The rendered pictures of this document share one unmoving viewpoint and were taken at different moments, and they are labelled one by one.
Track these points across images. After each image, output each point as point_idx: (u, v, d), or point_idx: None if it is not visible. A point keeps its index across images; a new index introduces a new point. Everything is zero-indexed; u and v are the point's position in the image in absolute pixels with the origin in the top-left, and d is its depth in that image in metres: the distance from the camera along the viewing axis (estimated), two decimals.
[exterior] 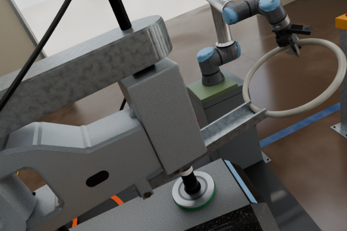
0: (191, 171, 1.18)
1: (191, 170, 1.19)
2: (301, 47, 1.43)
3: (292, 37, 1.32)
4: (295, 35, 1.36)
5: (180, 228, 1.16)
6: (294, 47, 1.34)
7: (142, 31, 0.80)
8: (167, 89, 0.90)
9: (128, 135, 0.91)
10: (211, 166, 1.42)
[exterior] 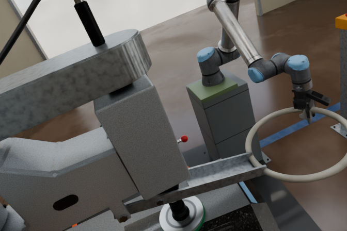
0: None
1: None
2: (314, 115, 1.42)
3: (309, 103, 1.32)
4: (313, 102, 1.35)
5: None
6: (308, 113, 1.33)
7: (110, 50, 0.71)
8: (141, 113, 0.81)
9: (98, 159, 0.84)
10: None
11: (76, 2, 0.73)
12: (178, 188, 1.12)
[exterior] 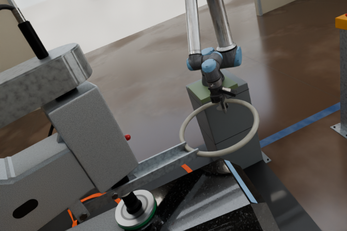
0: (130, 191, 1.24)
1: None
2: (227, 106, 1.78)
3: (222, 96, 1.66)
4: (224, 96, 1.71)
5: (180, 228, 1.16)
6: (222, 104, 1.67)
7: (58, 59, 0.85)
8: (90, 111, 0.95)
9: (54, 160, 0.93)
10: (211, 166, 1.42)
11: (20, 22, 0.85)
12: None
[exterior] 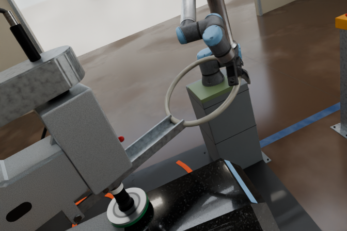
0: (122, 188, 1.23)
1: (122, 187, 1.24)
2: (250, 83, 1.35)
3: None
4: (238, 73, 1.29)
5: (180, 228, 1.16)
6: None
7: (50, 61, 0.85)
8: (83, 113, 0.96)
9: (48, 162, 0.93)
10: (211, 166, 1.42)
11: (12, 25, 0.85)
12: None
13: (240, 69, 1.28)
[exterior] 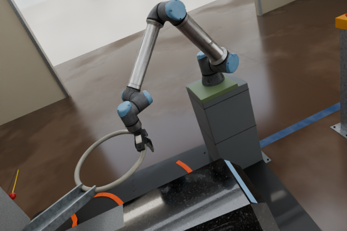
0: None
1: None
2: (153, 151, 1.63)
3: None
4: (144, 142, 1.57)
5: (180, 228, 1.16)
6: (135, 147, 1.59)
7: None
8: None
9: None
10: (211, 166, 1.42)
11: None
12: None
13: (146, 138, 1.56)
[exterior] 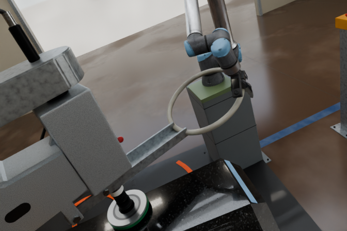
0: (122, 191, 1.24)
1: (123, 190, 1.24)
2: (252, 97, 1.39)
3: None
4: (242, 86, 1.33)
5: (180, 228, 1.16)
6: (231, 91, 1.38)
7: (49, 62, 0.85)
8: (82, 114, 0.96)
9: (47, 162, 0.92)
10: (211, 166, 1.42)
11: (11, 26, 0.85)
12: None
13: (245, 83, 1.32)
